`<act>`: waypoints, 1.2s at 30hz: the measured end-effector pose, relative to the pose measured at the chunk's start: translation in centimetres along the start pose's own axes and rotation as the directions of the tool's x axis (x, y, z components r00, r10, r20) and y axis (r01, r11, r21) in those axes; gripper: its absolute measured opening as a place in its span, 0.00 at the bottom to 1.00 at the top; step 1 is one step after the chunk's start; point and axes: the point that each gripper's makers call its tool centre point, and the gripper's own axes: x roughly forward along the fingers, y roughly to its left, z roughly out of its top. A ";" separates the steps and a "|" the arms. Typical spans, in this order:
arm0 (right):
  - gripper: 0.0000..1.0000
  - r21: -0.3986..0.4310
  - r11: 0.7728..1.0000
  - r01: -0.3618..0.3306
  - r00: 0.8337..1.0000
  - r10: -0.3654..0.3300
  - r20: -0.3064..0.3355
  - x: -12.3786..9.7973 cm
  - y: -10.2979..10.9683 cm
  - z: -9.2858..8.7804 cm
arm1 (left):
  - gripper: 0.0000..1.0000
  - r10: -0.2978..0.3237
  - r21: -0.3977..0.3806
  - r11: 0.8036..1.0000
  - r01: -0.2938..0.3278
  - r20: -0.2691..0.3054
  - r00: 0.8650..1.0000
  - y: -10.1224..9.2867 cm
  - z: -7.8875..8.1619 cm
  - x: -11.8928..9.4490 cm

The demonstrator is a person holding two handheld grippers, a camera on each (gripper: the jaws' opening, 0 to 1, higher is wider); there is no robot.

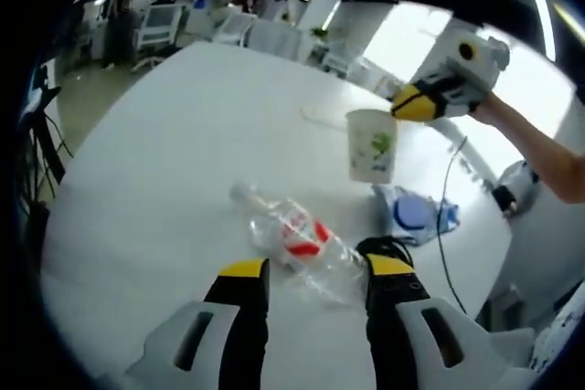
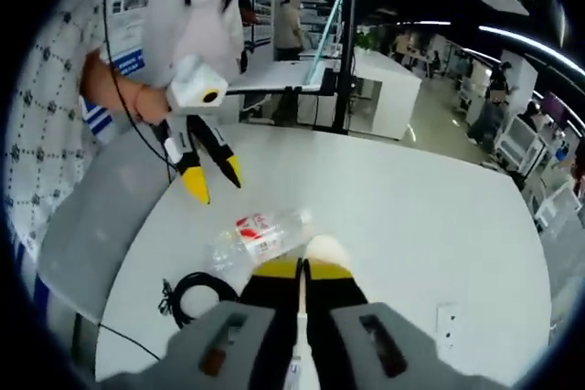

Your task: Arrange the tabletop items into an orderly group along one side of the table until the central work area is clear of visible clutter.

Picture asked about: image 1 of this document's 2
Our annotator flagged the plastic bag with blue pad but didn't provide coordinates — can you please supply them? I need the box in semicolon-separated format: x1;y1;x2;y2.
371;185;462;248

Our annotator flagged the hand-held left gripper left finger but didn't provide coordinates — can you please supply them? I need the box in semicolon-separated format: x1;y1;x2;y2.
124;258;271;390

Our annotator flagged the person's patterned white clothing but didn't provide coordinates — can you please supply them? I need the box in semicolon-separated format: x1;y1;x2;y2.
528;291;585;374

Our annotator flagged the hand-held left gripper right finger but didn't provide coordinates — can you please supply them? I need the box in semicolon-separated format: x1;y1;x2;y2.
364;255;509;390

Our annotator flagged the white mesh office chair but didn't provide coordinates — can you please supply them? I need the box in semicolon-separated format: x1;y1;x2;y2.
245;18;302;63
135;3;180;47

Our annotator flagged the white device with black part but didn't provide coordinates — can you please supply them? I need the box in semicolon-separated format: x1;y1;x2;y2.
491;159;544;218

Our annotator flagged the white table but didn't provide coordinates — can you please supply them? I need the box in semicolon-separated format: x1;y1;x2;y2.
43;40;520;390

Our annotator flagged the clear plastic water bottle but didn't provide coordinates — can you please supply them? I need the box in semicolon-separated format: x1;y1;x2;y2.
229;181;367;305

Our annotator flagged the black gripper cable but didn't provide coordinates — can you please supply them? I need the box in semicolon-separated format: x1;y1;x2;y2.
435;135;471;317

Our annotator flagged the white paper cup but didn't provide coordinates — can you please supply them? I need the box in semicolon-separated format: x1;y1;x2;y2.
345;108;399;184

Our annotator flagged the black tripod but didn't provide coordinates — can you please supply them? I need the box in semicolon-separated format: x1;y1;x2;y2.
19;62;70;209

